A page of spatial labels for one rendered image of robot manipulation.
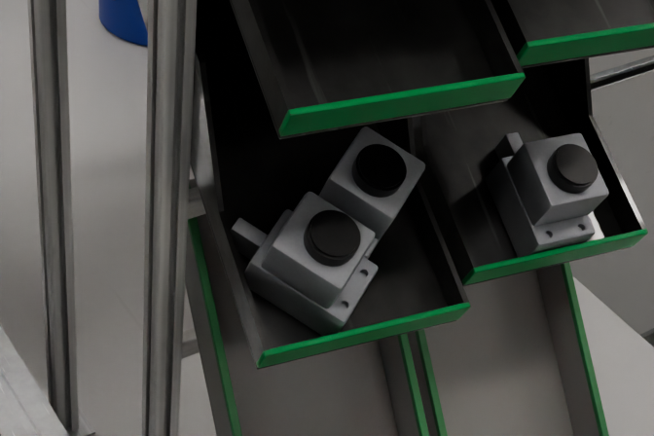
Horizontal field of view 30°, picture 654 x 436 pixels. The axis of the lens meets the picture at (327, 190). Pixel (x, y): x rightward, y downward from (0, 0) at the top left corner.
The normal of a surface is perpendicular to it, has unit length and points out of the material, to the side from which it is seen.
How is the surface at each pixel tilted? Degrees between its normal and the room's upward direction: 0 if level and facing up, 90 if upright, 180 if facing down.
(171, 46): 90
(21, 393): 0
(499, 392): 45
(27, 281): 0
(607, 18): 25
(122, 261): 0
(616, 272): 90
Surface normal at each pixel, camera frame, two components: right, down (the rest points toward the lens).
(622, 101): 0.55, 0.55
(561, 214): 0.32, 0.87
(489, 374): 0.36, -0.14
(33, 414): 0.11, -0.79
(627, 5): 0.26, -0.47
